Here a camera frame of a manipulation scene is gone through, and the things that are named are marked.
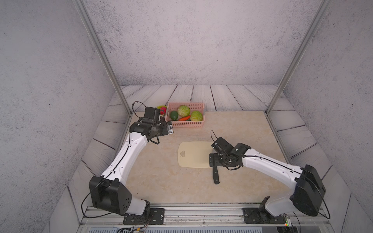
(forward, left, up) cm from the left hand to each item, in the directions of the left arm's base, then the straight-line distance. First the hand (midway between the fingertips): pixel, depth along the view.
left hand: (167, 128), depth 81 cm
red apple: (+32, +8, -16) cm, 36 cm away
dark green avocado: (+28, 0, -18) cm, 34 cm away
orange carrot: (+26, -9, -20) cm, 34 cm away
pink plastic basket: (+37, 0, -17) cm, 41 cm away
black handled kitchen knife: (-18, -27, -22) cm, 39 cm away
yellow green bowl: (+37, +11, -17) cm, 42 cm away
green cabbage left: (+30, -8, -16) cm, 35 cm away
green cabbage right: (+23, -17, -14) cm, 32 cm away
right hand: (-14, -27, -12) cm, 33 cm away
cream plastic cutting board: (-4, -15, -22) cm, 27 cm away
